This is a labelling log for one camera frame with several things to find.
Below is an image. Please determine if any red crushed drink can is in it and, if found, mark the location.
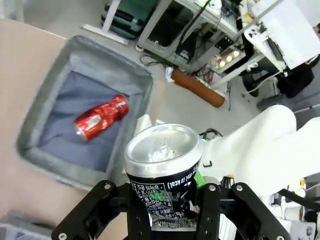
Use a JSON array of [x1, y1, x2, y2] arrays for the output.
[[74, 94, 130, 142]]

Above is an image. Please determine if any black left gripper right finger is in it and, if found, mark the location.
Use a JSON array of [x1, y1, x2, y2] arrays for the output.
[[194, 171, 292, 240]]

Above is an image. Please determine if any green hard suitcase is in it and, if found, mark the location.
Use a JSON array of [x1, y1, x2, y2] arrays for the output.
[[100, 0, 159, 40]]

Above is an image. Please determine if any black crushed drink can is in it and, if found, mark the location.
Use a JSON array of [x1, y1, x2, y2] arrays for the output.
[[124, 123, 204, 232]]

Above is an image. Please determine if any grey fabric basket can sign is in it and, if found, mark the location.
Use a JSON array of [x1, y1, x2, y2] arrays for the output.
[[16, 34, 155, 191]]

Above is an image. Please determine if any black office chair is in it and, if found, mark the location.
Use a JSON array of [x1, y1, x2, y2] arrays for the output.
[[241, 58, 315, 99]]

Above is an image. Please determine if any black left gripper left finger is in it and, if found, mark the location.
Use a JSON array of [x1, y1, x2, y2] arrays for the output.
[[51, 179, 151, 240]]

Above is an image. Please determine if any white equipment box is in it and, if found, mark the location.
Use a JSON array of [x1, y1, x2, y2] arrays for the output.
[[243, 0, 320, 71]]

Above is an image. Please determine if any white paper sign CAN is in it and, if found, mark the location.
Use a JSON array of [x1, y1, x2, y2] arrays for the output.
[[137, 114, 158, 136]]

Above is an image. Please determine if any grey metal equipment rack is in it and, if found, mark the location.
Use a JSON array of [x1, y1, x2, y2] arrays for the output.
[[136, 0, 266, 89]]

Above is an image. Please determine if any white table leg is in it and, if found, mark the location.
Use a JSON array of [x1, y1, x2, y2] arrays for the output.
[[81, 0, 130, 46]]

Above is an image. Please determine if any brown cylindrical roll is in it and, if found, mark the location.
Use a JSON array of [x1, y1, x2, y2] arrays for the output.
[[171, 68, 226, 109]]

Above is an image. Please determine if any device with green lights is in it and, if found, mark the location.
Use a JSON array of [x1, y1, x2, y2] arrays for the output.
[[214, 47, 246, 70]]

